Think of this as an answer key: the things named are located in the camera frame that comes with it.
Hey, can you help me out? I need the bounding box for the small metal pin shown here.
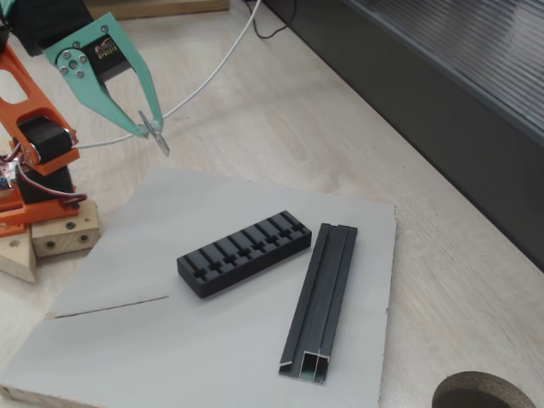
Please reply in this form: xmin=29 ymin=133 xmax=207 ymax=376
xmin=137 ymin=110 xmax=172 ymax=156

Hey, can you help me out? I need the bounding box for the black slotted holder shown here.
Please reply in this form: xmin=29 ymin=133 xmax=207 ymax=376
xmin=176 ymin=209 xmax=313 ymax=301

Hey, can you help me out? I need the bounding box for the light wooden plank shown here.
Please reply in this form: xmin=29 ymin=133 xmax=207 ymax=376
xmin=90 ymin=0 xmax=231 ymax=21

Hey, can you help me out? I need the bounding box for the red controller board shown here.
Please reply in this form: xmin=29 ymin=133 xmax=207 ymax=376
xmin=0 ymin=157 xmax=19 ymax=199

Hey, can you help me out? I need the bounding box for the wooden block with screws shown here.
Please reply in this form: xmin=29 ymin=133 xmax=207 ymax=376
xmin=31 ymin=199 xmax=101 ymax=258

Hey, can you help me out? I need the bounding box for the wooden base plank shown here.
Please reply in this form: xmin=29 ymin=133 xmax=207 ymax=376
xmin=0 ymin=227 xmax=38 ymax=285

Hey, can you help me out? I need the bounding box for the grey chipboard panel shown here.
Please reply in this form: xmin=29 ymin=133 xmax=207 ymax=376
xmin=0 ymin=166 xmax=398 ymax=408

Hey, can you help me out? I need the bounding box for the white usb cable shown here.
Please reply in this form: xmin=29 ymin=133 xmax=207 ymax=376
xmin=73 ymin=0 xmax=263 ymax=150

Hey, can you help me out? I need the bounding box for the servo cable at base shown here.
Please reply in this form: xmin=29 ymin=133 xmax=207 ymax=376
xmin=14 ymin=161 xmax=89 ymax=211

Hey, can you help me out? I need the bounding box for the black power cable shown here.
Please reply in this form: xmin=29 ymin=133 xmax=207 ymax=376
xmin=241 ymin=0 xmax=298 ymax=41

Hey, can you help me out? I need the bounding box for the black aluminium profile rail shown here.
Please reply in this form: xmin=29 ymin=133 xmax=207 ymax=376
xmin=277 ymin=222 xmax=360 ymax=386

